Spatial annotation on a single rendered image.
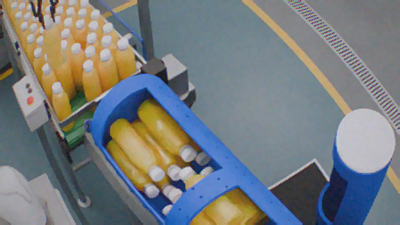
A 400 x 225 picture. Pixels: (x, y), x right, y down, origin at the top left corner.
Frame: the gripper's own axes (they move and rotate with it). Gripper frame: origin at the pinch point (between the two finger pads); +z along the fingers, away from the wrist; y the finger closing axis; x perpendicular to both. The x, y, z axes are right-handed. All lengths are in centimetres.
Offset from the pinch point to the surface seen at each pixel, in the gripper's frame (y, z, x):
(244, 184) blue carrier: 19, 18, -81
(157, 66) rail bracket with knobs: 34, 39, -15
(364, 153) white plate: 65, 36, -92
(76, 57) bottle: 10.1, 31.6, 4.3
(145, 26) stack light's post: 47, 50, 18
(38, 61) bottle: -4.6, 31.7, 17.1
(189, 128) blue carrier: 19, 18, -58
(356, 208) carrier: 61, 61, -100
